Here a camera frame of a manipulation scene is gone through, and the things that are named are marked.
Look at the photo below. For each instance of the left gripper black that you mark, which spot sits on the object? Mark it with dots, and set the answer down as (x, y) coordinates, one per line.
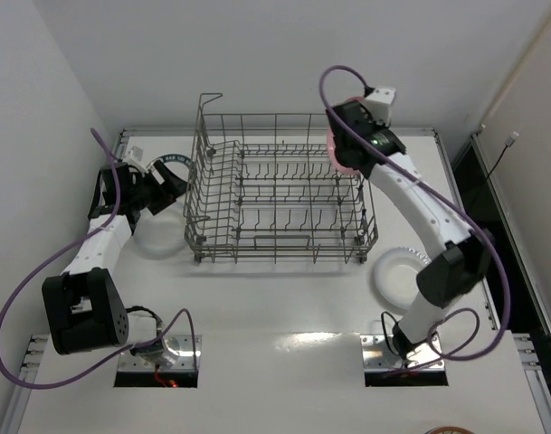
(153, 194)

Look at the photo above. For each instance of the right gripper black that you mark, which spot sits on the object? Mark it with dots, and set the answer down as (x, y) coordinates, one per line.
(347, 161)

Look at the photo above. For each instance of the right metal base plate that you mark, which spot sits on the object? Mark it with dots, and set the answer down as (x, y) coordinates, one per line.
(377, 358)

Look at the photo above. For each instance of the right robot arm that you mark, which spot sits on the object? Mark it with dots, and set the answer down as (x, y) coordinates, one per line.
(458, 257)

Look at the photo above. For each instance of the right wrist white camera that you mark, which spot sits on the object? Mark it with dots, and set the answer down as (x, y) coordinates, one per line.
(379, 104)

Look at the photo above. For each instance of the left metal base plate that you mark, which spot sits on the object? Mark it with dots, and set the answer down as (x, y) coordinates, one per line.
(177, 354)

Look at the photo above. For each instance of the brown round object bottom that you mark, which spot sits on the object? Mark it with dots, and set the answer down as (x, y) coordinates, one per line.
(449, 430)

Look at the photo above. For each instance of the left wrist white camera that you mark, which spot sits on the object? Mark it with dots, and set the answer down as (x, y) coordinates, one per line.
(134, 156)

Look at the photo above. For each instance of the metal base plate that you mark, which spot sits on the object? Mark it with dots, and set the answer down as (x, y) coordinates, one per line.
(377, 358)
(177, 354)

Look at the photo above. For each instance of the green rimmed printed plate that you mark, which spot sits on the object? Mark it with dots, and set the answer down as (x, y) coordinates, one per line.
(174, 162)

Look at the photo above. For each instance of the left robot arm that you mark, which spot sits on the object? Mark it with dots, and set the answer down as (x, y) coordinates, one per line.
(83, 307)

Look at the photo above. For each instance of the wrist white camera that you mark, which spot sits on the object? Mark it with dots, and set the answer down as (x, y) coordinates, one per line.
(379, 104)
(134, 156)

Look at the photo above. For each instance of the grey wire dish rack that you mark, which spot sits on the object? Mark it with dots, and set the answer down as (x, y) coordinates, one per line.
(261, 186)

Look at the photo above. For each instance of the pink plastic plate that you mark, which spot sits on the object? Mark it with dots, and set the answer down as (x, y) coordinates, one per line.
(344, 125)

